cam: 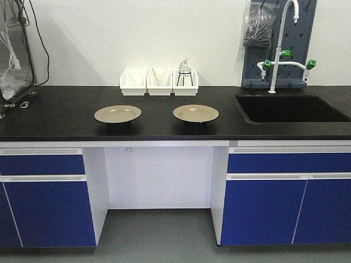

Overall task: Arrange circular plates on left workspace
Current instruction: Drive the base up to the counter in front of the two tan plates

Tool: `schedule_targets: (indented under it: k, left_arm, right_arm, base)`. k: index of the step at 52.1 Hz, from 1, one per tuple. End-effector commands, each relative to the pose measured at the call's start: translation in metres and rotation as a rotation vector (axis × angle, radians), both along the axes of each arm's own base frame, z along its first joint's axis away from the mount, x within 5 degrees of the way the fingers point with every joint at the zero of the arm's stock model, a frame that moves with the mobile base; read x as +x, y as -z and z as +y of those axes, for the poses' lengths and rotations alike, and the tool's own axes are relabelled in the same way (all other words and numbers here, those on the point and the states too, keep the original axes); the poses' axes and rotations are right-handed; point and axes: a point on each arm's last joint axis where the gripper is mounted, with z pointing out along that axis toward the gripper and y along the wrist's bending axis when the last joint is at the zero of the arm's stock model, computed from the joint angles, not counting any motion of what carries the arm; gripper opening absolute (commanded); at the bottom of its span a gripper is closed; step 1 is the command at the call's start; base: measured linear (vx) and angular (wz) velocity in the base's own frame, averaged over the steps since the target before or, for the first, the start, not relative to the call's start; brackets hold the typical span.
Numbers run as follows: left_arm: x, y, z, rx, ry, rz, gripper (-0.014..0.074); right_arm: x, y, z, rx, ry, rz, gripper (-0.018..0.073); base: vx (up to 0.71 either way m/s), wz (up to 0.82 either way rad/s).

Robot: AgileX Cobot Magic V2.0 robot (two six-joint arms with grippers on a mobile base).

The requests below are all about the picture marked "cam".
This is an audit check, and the right blue cabinet door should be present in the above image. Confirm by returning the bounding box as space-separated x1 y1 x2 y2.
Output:
220 180 306 245

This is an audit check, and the black wire tripod stand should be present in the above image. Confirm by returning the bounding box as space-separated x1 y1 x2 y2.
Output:
177 73 193 87

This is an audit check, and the beige round plate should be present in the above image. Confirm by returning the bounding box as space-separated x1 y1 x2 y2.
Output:
94 105 141 124
173 104 219 123

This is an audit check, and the blue cabinet door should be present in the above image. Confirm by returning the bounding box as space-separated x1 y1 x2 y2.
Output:
220 180 306 245
4 181 97 248

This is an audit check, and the left white storage bin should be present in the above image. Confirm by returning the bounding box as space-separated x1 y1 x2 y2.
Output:
120 68 148 96

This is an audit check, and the left blue drawer front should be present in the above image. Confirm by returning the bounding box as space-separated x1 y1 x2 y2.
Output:
1 155 85 175

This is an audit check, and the plastic bag of pegs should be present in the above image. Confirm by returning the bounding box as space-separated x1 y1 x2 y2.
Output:
242 2 276 47

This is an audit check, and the black lab sink basin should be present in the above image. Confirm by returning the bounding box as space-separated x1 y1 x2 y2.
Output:
236 95 350 123

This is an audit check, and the white coiled cable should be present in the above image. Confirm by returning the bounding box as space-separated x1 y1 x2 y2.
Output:
0 30 21 72

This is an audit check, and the grey pegboard drying rack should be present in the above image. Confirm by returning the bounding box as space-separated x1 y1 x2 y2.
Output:
241 1 316 89

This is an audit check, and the black power cable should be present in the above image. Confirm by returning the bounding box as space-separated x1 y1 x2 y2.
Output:
28 0 50 87

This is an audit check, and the right blue drawer front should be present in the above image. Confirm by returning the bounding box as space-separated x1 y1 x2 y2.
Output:
227 153 350 173

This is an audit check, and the right white storage bin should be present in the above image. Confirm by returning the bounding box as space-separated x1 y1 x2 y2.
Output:
172 70 199 96

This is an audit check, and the white gooseneck lab faucet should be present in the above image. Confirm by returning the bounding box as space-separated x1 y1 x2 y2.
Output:
257 0 316 94

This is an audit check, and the blue drawer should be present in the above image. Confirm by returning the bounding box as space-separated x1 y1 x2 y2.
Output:
1 155 85 175
227 153 350 173

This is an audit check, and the middle white storage bin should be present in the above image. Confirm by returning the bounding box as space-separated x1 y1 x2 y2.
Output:
146 68 173 96

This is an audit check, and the clear acrylic enclosure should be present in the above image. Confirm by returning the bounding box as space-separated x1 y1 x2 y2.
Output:
1 1 36 118

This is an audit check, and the round glass flask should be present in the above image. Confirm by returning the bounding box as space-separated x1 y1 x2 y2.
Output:
178 58 191 75

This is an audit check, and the left blue cabinet door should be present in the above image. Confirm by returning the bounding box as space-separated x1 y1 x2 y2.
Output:
4 181 97 248

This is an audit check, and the white storage bin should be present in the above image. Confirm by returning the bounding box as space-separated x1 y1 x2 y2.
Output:
120 68 148 96
146 68 173 96
172 70 199 96

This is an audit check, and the far right blue door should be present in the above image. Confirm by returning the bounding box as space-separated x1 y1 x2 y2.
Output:
293 179 350 244

